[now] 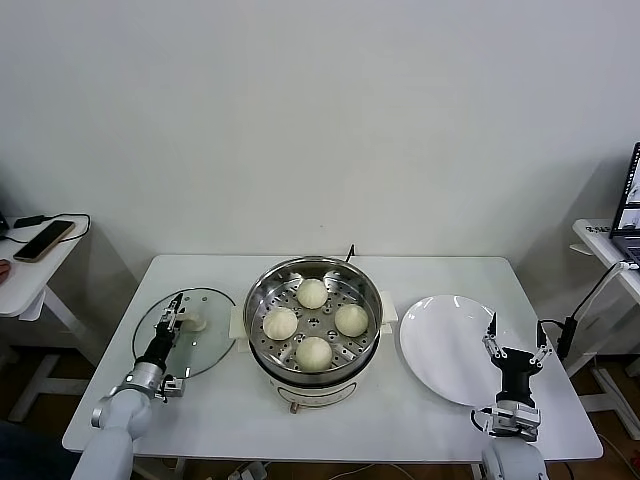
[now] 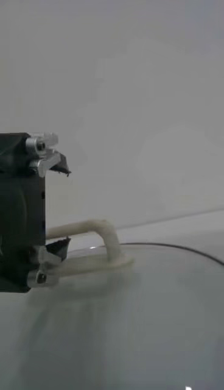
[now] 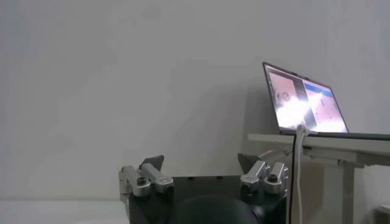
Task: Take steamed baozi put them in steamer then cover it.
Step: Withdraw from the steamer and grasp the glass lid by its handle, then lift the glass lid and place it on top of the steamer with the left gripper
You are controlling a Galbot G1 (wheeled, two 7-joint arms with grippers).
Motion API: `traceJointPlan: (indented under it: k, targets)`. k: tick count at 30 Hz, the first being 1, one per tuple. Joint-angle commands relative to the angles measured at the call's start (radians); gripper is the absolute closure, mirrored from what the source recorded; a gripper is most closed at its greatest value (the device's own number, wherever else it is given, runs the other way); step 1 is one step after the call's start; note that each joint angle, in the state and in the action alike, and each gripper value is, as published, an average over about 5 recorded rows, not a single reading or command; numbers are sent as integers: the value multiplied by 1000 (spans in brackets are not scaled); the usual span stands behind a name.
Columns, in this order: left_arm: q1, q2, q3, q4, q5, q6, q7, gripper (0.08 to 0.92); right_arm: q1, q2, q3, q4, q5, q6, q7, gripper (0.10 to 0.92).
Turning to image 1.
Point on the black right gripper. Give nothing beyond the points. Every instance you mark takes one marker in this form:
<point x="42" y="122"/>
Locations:
<point x="517" y="365"/>

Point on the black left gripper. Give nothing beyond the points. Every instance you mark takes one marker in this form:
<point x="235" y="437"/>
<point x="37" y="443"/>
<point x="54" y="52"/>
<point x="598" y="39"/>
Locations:
<point x="160" y="345"/>

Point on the white steamed baozi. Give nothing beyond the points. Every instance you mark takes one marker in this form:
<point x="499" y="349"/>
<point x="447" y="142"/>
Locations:
<point x="351" y="320"/>
<point x="312" y="292"/>
<point x="280" y="322"/>
<point x="313" y="353"/>

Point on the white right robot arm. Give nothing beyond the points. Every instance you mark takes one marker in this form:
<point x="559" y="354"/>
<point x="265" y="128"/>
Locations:
<point x="510" y="460"/>

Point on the stainless steel steamer basket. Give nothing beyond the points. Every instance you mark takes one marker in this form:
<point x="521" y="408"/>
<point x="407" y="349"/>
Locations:
<point x="265" y="295"/>

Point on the stainless steel steamer pot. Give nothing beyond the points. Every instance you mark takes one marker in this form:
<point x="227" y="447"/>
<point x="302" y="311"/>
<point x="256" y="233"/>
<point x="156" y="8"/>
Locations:
<point x="310" y="391"/>

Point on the white round plate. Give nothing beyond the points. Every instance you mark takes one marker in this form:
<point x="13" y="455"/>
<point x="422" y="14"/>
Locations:
<point x="440" y="340"/>

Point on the white laptop side table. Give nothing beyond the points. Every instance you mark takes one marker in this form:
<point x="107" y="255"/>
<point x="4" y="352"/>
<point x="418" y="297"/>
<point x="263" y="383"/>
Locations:
<point x="595" y="240"/>

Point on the white power strip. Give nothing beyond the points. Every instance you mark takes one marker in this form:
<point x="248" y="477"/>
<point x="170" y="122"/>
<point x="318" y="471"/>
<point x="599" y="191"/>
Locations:
<point x="252" y="471"/>

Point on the black charger adapter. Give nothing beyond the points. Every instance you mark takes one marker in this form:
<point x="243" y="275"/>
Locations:
<point x="27" y="221"/>

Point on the open grey laptop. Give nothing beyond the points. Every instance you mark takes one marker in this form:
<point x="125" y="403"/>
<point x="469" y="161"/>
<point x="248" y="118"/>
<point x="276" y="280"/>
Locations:
<point x="631" y="200"/>

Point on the dark blue trouser leg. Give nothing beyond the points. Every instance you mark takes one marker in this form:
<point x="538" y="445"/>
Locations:
<point x="30" y="450"/>

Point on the black device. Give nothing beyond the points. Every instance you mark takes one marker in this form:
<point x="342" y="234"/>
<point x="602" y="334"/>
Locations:
<point x="2" y="227"/>

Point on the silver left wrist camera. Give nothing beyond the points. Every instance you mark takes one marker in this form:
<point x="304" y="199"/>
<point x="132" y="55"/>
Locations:
<point x="172" y="387"/>

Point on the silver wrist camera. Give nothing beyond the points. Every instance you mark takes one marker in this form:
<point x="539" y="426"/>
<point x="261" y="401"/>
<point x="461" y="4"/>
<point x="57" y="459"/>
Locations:
<point x="517" y="422"/>
<point x="172" y="387"/>

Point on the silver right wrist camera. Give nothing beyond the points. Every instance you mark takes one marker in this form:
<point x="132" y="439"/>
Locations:
<point x="517" y="422"/>

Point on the smartphone with gold frame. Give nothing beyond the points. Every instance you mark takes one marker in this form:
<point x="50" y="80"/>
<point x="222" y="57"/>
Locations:
<point x="44" y="241"/>

